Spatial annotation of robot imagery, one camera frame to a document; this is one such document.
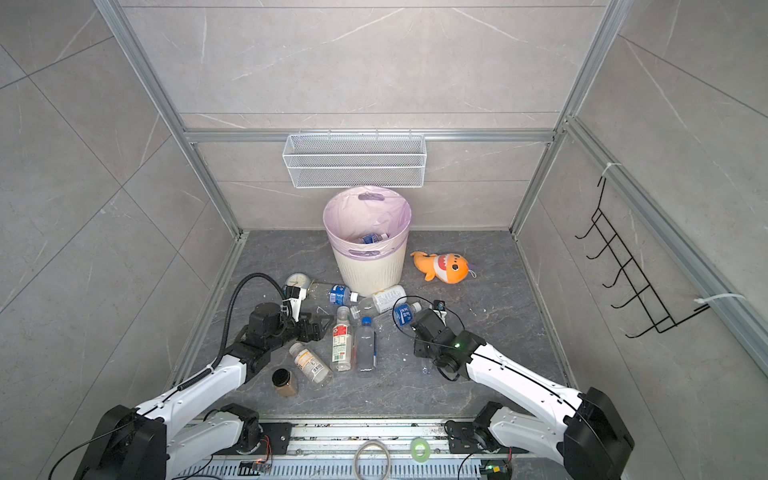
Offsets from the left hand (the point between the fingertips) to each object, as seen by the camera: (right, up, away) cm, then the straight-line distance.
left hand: (321, 310), depth 84 cm
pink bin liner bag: (+8, +31, +13) cm, 34 cm away
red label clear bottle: (+6, -9, -1) cm, 11 cm away
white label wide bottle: (+17, +1, +8) cm, 19 cm away
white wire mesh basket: (+8, +49, +16) cm, 52 cm away
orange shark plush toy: (+39, +12, +14) cm, 43 cm away
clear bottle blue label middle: (+24, -2, +6) cm, 25 cm away
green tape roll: (+29, -33, -12) cm, 45 cm away
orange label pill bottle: (-2, -15, -3) cm, 15 cm away
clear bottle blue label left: (+4, +3, +11) cm, 12 cm away
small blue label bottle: (+14, +22, +17) cm, 31 cm away
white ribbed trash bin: (+13, +9, +5) cm, 17 cm away
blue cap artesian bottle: (+12, -13, +5) cm, 18 cm away
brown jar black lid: (-7, -16, -11) cm, 21 cm away
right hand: (+29, -8, -1) cm, 30 cm away
